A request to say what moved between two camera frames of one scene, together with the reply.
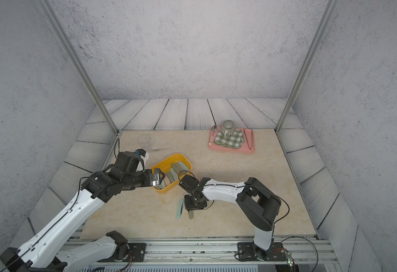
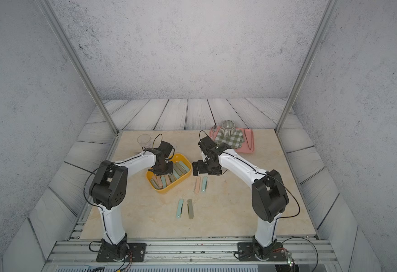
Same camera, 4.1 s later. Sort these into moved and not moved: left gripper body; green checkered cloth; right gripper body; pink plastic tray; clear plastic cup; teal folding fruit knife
Moved: right gripper body; left gripper body
Not moved: pink plastic tray; green checkered cloth; clear plastic cup; teal folding fruit knife
